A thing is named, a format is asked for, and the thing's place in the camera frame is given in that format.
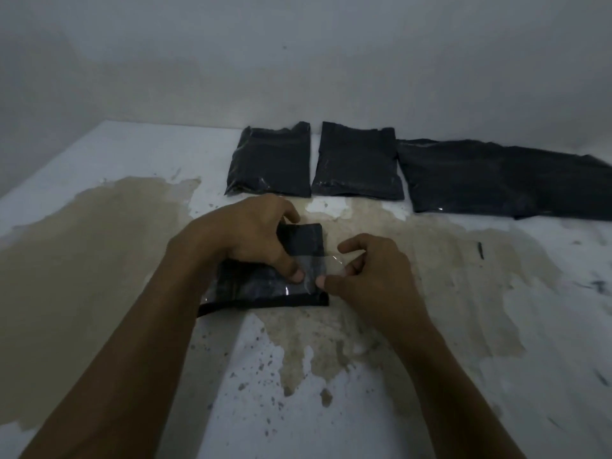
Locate large black plastic sheet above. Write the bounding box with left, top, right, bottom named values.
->
left=396, top=138, right=612, bottom=220

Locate person's right forearm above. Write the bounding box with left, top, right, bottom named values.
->
left=390, top=313, right=527, bottom=459

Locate person's left hand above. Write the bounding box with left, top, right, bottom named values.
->
left=168, top=193, right=307, bottom=285

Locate black packed cloth packet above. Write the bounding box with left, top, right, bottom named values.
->
left=224, top=121, right=312, bottom=198
left=311, top=121, right=405, bottom=201

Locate person's left forearm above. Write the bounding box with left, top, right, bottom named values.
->
left=19, top=234, right=228, bottom=459

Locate person's right hand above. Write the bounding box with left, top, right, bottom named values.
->
left=316, top=234, right=431, bottom=336

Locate black cloth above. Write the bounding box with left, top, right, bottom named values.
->
left=198, top=223, right=348, bottom=317

